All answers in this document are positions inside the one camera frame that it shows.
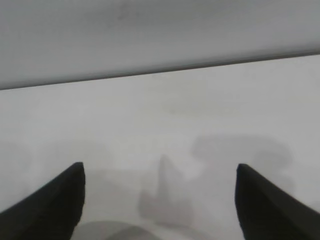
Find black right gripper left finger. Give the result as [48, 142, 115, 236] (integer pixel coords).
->
[0, 161, 86, 240]

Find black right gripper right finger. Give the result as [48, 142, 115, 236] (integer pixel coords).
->
[234, 163, 320, 240]

